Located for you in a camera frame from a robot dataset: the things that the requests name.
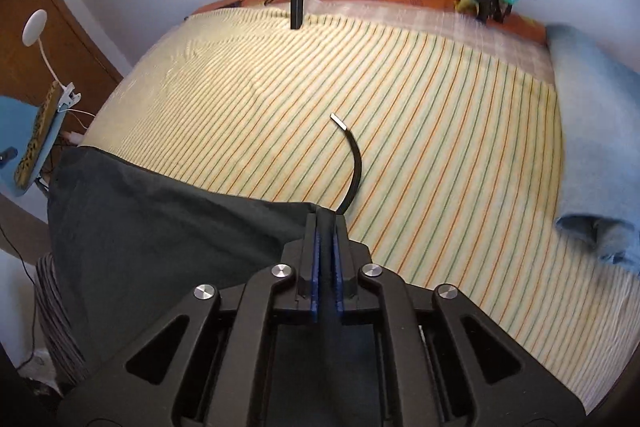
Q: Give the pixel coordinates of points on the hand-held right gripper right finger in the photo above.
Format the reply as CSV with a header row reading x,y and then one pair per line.
x,y
336,267

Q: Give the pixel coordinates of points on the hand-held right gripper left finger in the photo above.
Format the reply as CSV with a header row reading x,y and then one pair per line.
x,y
314,267

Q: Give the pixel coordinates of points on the black pants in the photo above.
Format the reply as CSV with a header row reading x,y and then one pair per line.
x,y
150,227

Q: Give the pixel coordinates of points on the yellow striped bed sheet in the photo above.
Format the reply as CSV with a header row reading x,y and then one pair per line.
x,y
425,132

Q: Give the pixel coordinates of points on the grey striped cloth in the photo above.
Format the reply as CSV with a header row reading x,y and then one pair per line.
x,y
60,317

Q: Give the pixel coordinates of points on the pink checkered blanket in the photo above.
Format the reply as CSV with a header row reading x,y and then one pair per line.
x,y
500,32

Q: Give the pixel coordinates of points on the folded blue jeans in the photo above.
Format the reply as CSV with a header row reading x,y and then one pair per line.
x,y
595,132

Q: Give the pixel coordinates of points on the leopard print strip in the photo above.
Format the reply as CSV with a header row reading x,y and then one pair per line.
x,y
37,137

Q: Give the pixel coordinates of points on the blue chair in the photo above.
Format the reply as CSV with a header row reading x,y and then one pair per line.
x,y
15,127

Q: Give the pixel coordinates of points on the brown wooden wardrobe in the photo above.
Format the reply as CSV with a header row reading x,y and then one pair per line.
x,y
45,17

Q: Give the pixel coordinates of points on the white clip lamp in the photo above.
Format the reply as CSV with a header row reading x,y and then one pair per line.
x,y
35,27

